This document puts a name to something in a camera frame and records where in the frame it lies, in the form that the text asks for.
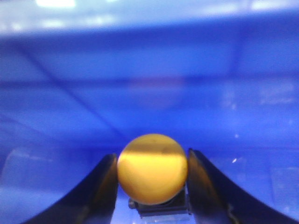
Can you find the yellow push button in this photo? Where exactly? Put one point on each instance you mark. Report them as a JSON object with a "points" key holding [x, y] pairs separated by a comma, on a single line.
{"points": [[152, 170]]}

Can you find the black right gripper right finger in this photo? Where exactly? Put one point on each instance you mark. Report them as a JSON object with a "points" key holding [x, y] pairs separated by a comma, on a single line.
{"points": [[215, 199]]}

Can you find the left blue plastic bin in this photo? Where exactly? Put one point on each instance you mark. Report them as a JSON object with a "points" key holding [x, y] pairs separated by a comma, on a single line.
{"points": [[80, 79]]}

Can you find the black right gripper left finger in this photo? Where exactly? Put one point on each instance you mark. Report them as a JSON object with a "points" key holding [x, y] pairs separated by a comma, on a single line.
{"points": [[92, 201]]}

